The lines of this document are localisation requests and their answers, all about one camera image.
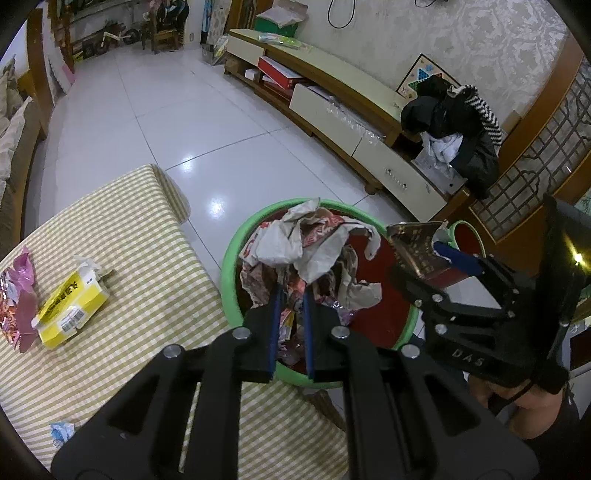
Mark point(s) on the metallic brown snack wrapper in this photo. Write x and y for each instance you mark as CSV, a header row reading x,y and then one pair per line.
x,y
415,247

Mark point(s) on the green cardboard box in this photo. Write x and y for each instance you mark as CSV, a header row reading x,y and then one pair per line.
x,y
277,23

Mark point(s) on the pink snack bag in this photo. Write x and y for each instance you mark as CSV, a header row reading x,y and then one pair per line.
x,y
340,314

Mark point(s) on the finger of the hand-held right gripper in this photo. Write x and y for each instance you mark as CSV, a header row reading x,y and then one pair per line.
x,y
457,258
427,309

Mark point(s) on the orange silver wrapper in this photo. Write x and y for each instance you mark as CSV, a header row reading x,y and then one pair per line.
x,y
7,304

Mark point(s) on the wooden lattice screen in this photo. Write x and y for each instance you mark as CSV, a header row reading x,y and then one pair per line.
x,y
540,175

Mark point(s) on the black white striped scarf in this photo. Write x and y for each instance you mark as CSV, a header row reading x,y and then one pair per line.
x,y
482,108

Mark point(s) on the pink white foam mats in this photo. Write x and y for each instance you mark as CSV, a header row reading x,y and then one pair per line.
x,y
62,76

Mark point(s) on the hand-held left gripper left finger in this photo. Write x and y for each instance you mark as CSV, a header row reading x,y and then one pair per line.
x,y
275,332

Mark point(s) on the long wooden cream cabinet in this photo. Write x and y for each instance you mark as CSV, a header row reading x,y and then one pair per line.
x,y
332,106

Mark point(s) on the person's right forearm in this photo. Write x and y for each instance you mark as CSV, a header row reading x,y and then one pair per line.
x,y
565,457

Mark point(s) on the small green bin red inside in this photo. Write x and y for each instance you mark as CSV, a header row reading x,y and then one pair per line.
x,y
468,237

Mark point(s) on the white cloth bundle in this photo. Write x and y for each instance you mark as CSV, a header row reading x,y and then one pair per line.
x,y
443,150

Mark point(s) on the large green bin red inside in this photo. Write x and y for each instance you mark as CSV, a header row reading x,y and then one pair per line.
x,y
388,318

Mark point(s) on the green flat packet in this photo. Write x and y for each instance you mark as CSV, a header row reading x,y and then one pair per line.
x,y
279,39

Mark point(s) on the magenta crumpled wrapper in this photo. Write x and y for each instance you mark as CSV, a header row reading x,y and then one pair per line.
x,y
25,300

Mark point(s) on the person's right hand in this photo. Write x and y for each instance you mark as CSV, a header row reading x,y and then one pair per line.
x,y
535,413

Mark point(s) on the clear plastic sheet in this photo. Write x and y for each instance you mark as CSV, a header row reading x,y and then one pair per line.
x,y
355,122

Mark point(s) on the yellow white carton box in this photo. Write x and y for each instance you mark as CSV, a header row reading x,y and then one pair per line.
x,y
69,309

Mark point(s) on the white balance bike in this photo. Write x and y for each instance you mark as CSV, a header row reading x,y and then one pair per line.
x,y
113,41

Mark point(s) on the wooden chair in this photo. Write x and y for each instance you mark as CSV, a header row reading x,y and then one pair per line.
x,y
161,34

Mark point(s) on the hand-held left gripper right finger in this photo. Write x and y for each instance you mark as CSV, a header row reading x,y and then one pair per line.
x,y
308,337

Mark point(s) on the small blue white wrapper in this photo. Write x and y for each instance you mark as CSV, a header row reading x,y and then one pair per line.
x,y
62,434

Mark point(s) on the black clothes pile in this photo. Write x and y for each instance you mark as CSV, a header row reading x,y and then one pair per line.
x,y
480,157

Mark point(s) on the red flat box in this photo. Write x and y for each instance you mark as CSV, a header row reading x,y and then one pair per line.
x,y
279,74

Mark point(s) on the yellow checked tablecloth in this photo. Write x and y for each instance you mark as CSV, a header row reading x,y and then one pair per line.
x,y
138,332

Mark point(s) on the white paper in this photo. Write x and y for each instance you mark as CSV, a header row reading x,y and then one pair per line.
x,y
281,240

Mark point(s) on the star board game box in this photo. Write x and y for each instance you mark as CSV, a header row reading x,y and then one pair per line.
x,y
418,76

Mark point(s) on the beige striped sofa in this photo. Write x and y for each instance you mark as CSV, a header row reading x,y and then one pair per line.
x,y
16,138

